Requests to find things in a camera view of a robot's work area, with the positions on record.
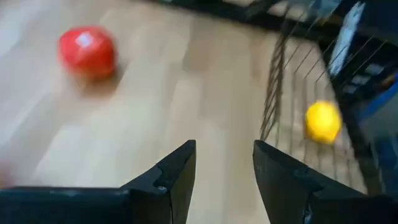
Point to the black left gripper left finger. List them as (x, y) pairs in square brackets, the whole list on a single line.
[(168, 186)]

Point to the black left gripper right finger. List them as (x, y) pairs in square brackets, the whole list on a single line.
[(286, 189)]

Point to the yellow lemon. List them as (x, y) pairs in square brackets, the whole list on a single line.
[(323, 122)]

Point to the red tomato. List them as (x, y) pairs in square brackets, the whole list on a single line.
[(87, 51)]

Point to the white and green bag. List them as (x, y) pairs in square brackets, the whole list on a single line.
[(348, 37)]

